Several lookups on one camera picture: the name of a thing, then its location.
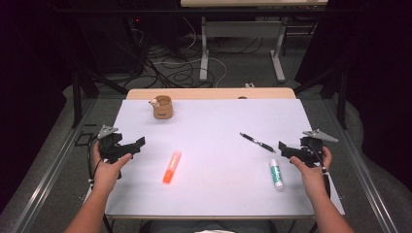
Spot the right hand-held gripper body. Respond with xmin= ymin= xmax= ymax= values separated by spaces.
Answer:
xmin=299 ymin=129 xmax=340 ymax=169

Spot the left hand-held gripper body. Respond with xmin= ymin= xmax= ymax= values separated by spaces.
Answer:
xmin=96 ymin=125 xmax=131 ymax=165

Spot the white green glue stick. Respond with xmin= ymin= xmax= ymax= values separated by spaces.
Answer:
xmin=269 ymin=158 xmax=285 ymax=190

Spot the black pen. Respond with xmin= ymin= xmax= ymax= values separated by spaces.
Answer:
xmin=239 ymin=131 xmax=277 ymax=153

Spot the tan pen holder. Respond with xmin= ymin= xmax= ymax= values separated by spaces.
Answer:
xmin=148 ymin=94 xmax=174 ymax=120

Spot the orange highlighter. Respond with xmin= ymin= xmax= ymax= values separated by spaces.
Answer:
xmin=161 ymin=150 xmax=183 ymax=185

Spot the person's right hand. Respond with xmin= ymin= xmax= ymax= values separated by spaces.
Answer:
xmin=290 ymin=146 xmax=334 ymax=198

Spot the person's left hand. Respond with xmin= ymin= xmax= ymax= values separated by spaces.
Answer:
xmin=91 ymin=141 xmax=134 ymax=195

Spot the black metal stand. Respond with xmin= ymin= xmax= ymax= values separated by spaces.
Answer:
xmin=71 ymin=64 xmax=129 ymax=129
xmin=292 ymin=66 xmax=350 ymax=130

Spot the wooden table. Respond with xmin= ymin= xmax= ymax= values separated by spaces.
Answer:
xmin=125 ymin=87 xmax=297 ymax=101

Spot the black box with red light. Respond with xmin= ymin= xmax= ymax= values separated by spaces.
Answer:
xmin=77 ymin=14 xmax=148 ymax=75

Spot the desk with white legs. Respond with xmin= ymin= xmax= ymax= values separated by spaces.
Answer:
xmin=180 ymin=0 xmax=329 ymax=83

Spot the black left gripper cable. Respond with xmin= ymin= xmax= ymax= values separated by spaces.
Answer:
xmin=86 ymin=137 xmax=114 ymax=233

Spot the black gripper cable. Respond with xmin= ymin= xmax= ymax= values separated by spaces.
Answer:
xmin=86 ymin=137 xmax=114 ymax=233
xmin=309 ymin=145 xmax=332 ymax=200

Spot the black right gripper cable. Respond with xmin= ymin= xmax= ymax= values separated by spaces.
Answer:
xmin=309 ymin=145 xmax=332 ymax=200

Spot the metal floor rail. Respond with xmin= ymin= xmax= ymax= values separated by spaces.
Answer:
xmin=324 ymin=98 xmax=400 ymax=233
xmin=11 ymin=98 xmax=98 ymax=233

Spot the bundle of black floor cables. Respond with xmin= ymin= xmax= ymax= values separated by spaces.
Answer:
xmin=129 ymin=18 xmax=227 ymax=90

